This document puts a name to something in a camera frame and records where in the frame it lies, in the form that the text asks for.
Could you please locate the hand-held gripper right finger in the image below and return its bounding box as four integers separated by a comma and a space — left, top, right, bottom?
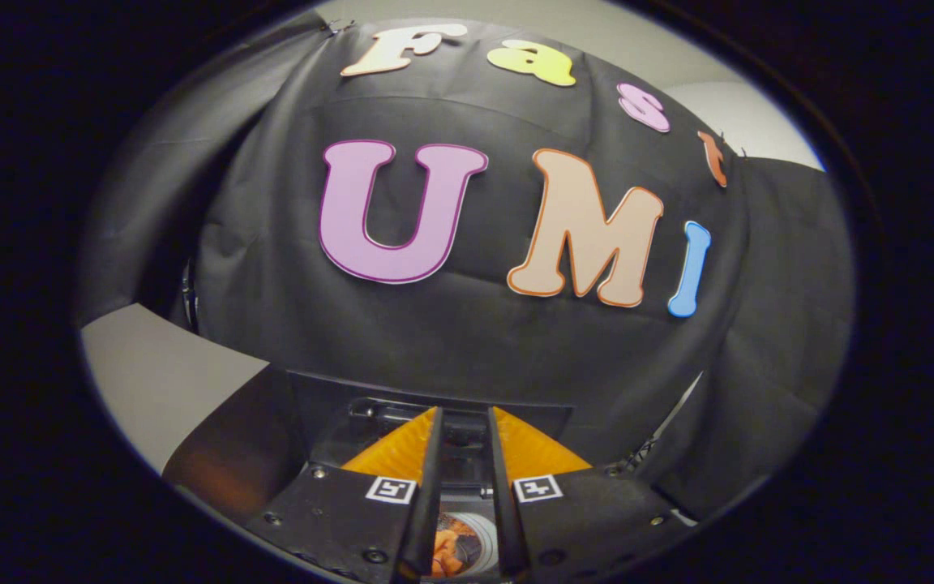
488, 406, 692, 583

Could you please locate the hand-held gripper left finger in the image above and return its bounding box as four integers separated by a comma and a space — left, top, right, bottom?
244, 406, 445, 584

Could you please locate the orange cloth garment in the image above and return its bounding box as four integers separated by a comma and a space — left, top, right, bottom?
431, 513, 476, 578

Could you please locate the transparent washing machine lid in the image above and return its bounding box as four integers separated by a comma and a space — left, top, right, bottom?
287, 369, 575, 492

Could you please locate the black backdrop cloth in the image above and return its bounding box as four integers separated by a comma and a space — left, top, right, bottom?
78, 16, 855, 520

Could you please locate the dark grey cabinet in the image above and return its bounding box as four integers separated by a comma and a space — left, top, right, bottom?
80, 303, 310, 528

